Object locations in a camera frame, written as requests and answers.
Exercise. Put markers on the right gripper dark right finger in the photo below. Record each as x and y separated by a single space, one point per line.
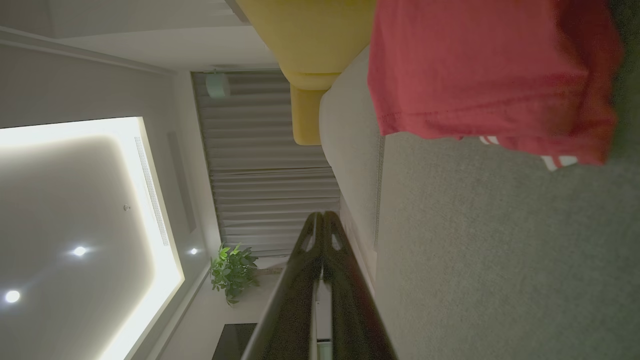
355 325

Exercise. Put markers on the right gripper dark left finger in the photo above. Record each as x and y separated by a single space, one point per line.
290 320

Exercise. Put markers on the red and white jersey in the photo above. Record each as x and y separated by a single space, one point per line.
475 70

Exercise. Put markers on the green potted plant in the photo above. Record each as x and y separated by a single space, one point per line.
232 272

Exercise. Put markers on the lit ceiling cove panel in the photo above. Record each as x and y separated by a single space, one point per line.
160 280

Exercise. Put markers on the grey pleated curtain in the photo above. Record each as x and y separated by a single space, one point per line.
260 165

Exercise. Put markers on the grey fabric sofa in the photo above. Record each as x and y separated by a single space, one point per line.
500 260

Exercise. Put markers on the long ceiling air vent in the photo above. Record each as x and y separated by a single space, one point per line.
152 192

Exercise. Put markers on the yellow upholstered seat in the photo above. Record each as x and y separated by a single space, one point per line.
310 40

